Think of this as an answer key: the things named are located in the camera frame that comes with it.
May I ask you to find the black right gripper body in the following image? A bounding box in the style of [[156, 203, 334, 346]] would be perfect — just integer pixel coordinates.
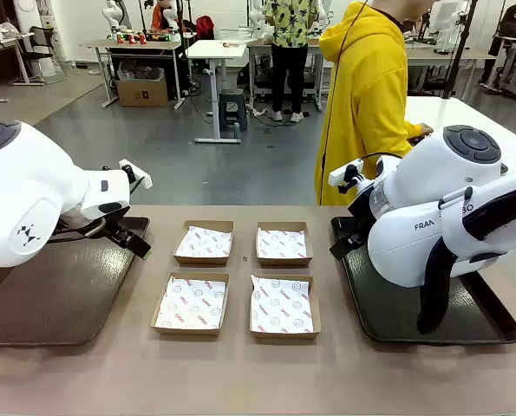
[[347, 203, 374, 246]]

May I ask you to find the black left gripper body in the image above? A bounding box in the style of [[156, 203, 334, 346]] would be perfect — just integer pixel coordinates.
[[103, 218, 134, 244]]

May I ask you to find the white smiley print paper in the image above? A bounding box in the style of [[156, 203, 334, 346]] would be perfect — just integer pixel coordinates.
[[257, 226, 309, 260], [250, 274, 314, 334], [154, 274, 227, 329], [175, 225, 232, 259]]

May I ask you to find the brown cardboard food box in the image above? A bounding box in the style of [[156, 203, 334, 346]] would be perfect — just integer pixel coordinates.
[[255, 221, 314, 267], [150, 271, 231, 337], [248, 274, 322, 340], [173, 219, 235, 266]]

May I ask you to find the yellow-sleeved right forearm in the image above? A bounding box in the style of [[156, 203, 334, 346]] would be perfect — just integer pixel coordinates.
[[394, 120, 423, 146]]

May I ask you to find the dark brown serving tray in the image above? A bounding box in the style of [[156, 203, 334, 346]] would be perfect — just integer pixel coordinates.
[[0, 215, 151, 347]]

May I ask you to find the person in yellow hoodie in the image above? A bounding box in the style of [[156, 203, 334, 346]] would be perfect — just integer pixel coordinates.
[[316, 0, 434, 206]]

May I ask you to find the brown cardboard shipping box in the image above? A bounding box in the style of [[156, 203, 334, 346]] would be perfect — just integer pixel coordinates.
[[116, 75, 170, 108]]

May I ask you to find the large white table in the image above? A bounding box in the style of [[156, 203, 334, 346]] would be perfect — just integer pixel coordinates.
[[402, 95, 516, 146]]

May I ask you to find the grey step stool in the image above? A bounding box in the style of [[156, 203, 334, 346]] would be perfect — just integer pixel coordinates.
[[218, 88, 249, 133]]

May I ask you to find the grey background workbench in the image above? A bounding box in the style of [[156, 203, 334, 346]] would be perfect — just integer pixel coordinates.
[[404, 42, 497, 101]]

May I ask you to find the wooden-top workbench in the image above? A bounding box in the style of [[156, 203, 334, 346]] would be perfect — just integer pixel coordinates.
[[79, 39, 185, 109]]

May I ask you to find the black stand pole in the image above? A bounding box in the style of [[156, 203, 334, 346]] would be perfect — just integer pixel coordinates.
[[446, 0, 479, 100]]

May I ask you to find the white height-adjustable desk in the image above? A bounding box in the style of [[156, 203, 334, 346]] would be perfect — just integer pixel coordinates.
[[186, 39, 248, 144]]

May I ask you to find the black office chair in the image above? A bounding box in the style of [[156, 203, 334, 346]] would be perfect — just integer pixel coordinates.
[[23, 25, 68, 86]]

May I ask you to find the person in floral shirt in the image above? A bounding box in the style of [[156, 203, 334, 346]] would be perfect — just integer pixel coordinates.
[[264, 0, 322, 122]]

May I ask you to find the person in orange top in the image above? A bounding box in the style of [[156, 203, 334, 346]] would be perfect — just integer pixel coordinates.
[[151, 0, 176, 32]]

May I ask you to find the white side desk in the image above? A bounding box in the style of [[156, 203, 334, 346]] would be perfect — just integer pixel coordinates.
[[0, 32, 36, 103]]

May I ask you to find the person in black shirt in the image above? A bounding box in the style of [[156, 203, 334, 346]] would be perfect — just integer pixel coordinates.
[[478, 0, 516, 88]]

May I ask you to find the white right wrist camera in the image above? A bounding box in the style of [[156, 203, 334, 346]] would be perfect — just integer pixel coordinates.
[[329, 159, 365, 194]]

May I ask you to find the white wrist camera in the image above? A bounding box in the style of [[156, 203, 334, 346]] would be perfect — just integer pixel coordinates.
[[329, 159, 365, 194], [118, 159, 153, 190]]

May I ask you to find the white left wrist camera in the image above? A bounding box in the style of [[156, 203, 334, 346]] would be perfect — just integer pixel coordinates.
[[118, 159, 153, 190]]

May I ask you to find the black tray with handle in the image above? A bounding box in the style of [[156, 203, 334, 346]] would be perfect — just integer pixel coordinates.
[[330, 215, 516, 346]]

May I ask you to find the thin black hanging cable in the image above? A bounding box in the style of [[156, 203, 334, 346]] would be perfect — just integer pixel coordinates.
[[319, 0, 369, 205]]

